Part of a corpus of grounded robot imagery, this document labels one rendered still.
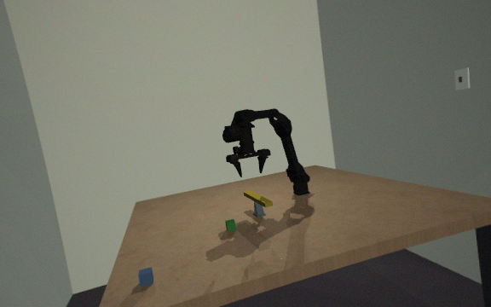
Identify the small green block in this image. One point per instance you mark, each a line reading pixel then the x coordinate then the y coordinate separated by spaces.
pixel 230 224

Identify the small blue block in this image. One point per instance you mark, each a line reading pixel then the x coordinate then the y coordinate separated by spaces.
pixel 146 277

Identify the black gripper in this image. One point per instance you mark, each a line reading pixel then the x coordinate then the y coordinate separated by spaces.
pixel 247 147

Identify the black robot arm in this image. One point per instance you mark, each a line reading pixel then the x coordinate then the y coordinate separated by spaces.
pixel 240 129

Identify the yellow bar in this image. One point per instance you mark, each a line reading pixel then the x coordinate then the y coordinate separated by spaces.
pixel 258 198

